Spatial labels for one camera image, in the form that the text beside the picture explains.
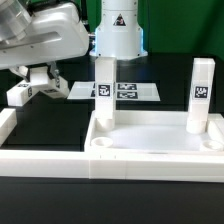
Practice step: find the white left fence block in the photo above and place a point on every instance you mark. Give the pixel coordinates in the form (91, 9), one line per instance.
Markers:
(8, 121)

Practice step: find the fiducial marker sheet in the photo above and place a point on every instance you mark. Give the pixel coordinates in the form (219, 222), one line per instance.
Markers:
(124, 91)

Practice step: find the white front fence bar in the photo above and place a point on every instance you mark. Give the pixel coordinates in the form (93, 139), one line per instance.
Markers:
(167, 167)

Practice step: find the white desk top tray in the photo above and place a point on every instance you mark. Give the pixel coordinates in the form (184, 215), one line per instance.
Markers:
(155, 132)

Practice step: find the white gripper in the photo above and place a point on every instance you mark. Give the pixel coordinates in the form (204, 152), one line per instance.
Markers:
(53, 33)

